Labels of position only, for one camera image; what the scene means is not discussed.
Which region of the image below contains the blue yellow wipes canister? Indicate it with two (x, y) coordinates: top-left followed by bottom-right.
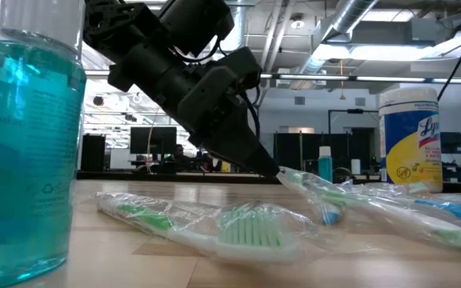
(378, 86), (444, 194)

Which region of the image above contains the smooth silver air duct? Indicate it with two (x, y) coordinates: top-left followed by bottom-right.
(290, 0), (379, 91)

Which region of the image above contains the person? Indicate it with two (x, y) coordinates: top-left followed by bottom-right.
(165, 143), (195, 173)

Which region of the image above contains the black partition panel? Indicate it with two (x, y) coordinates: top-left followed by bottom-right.
(270, 132), (378, 178)

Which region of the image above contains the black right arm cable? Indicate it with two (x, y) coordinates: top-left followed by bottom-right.
(437, 30), (461, 102)

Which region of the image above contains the long ceiling light bar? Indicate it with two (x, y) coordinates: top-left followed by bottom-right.
(84, 70), (461, 84)

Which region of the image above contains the black computer monitor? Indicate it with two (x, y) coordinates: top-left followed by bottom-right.
(129, 126), (178, 155)

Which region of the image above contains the teal mouthwash bottle white cap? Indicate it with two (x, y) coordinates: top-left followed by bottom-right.
(318, 146), (334, 183)
(0, 0), (88, 288)

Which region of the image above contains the blue toothbrush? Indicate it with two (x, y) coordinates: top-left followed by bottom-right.
(319, 202), (344, 227)
(413, 198), (461, 225)

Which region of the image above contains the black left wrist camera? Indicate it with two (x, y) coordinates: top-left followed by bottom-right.
(214, 46), (263, 92)

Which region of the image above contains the black cabinet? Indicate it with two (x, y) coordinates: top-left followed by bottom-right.
(80, 133), (107, 173)

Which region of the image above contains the green toothbrush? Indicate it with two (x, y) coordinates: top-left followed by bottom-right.
(276, 166), (461, 256)
(407, 182), (431, 196)
(94, 190), (320, 268)

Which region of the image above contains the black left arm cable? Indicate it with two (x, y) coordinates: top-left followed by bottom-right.
(236, 90), (262, 142)

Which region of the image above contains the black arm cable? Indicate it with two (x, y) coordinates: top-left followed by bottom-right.
(236, 90), (262, 142)
(437, 30), (461, 102)

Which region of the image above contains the black gantry frame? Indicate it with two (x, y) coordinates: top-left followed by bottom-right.
(327, 108), (380, 135)

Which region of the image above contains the yellow hanging cord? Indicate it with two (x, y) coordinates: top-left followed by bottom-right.
(337, 58), (346, 101)

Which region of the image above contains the dark blue box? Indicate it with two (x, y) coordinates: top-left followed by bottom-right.
(439, 131), (461, 155)

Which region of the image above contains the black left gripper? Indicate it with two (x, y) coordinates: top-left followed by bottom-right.
(107, 46), (283, 179)

